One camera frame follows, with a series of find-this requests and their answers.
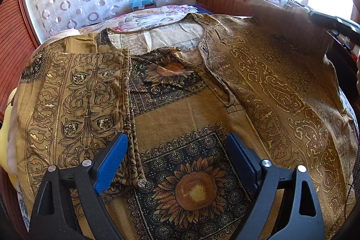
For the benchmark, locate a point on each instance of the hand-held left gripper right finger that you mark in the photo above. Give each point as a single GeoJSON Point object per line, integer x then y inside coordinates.
{"type": "Point", "coordinates": [239, 155]}

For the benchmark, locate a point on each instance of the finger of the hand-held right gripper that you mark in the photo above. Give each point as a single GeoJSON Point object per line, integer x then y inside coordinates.
{"type": "Point", "coordinates": [320, 16]}

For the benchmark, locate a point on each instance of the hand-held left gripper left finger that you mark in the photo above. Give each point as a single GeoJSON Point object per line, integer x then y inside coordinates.
{"type": "Point", "coordinates": [111, 161]}

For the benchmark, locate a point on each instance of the mustard sunflower print shirt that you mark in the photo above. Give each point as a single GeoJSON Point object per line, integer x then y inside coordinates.
{"type": "Point", "coordinates": [180, 105]}

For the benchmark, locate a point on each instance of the blue and white patterned cloth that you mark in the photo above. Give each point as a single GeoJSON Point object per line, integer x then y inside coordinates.
{"type": "Point", "coordinates": [24, 206]}

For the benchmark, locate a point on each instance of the pale yellow cloth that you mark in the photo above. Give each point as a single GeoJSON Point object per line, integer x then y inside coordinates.
{"type": "Point", "coordinates": [7, 130]}

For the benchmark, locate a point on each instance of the navy blanket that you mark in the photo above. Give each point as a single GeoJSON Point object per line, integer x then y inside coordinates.
{"type": "Point", "coordinates": [200, 7]}

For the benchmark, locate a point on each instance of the red-brown slatted wardrobe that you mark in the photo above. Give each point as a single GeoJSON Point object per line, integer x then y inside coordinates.
{"type": "Point", "coordinates": [17, 46]}

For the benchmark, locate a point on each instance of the floral bedsheet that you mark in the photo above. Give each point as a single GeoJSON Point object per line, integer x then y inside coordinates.
{"type": "Point", "coordinates": [157, 10]}

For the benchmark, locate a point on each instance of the teal box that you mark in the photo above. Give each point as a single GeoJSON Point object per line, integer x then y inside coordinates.
{"type": "Point", "coordinates": [142, 3]}

